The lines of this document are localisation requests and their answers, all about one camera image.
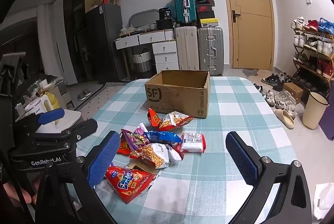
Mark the red cone snack packet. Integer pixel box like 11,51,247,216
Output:
106,165,156,204

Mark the white drawer desk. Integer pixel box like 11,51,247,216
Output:
114,29,179,80

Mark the blue cookie packet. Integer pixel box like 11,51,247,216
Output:
144,130,182,144

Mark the shoe rack with shoes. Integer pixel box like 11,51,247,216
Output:
291,16,334,94

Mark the person's left hand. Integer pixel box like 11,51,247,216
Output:
3,178,43,205

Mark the woven laundry basket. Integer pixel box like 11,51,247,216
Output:
132,49,152,72

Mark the arched mirror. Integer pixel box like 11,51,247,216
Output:
128,9,160,29

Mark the brown cardboard box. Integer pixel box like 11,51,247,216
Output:
145,70,211,119

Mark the loose sneakers group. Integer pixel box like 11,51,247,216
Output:
253,73,298,113

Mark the cream waste bin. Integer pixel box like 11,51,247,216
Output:
302,92,330,130

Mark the purple bag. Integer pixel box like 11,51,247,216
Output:
318,97,334,141

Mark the yellow white shoe box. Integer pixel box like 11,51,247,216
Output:
200,18,220,29

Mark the clear yellow cracker packet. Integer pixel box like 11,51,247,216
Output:
128,159,157,175

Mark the small cardboard box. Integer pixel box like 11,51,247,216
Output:
283,82,304,102

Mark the beige suitcase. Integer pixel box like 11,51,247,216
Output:
174,26,199,71

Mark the white plastic bag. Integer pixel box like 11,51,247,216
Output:
312,182,334,220

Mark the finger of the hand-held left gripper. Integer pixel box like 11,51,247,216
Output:
16,108,66,134
32,119,99,142

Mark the grey door mat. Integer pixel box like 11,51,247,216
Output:
241,67,272,78

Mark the white red-edged snack packet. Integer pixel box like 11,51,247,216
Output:
180,133,206,153

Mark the pale plastic bag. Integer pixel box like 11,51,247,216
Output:
120,26,136,37

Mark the wooden shoe rack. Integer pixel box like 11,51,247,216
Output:
292,28,334,107

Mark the black fridge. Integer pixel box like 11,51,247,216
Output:
85,3,127,84

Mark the red cookie packet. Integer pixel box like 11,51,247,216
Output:
117,129,132,156

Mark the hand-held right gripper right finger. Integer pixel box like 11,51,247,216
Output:
226,131,312,224

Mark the dark red snack packet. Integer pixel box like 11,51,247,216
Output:
147,108,162,127

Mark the small orange stick snack packet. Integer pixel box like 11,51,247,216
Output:
159,112,194,132

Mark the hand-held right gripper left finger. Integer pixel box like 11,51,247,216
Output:
35,131,122,224

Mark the purple snack packet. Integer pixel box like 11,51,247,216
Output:
120,123,150,152

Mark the dark wardrobe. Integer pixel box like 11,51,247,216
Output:
63,0,88,84

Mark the yellow wooden door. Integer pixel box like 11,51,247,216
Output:
218,0,276,70

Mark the plain black shoe box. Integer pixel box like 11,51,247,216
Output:
198,11,216,20

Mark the silver suitcase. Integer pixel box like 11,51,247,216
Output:
197,27,224,76

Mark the white kettle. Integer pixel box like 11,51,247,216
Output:
24,95,54,120

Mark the teal suitcase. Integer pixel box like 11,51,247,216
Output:
173,0,196,25

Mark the beige slide sandal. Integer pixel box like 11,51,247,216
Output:
273,109,295,130

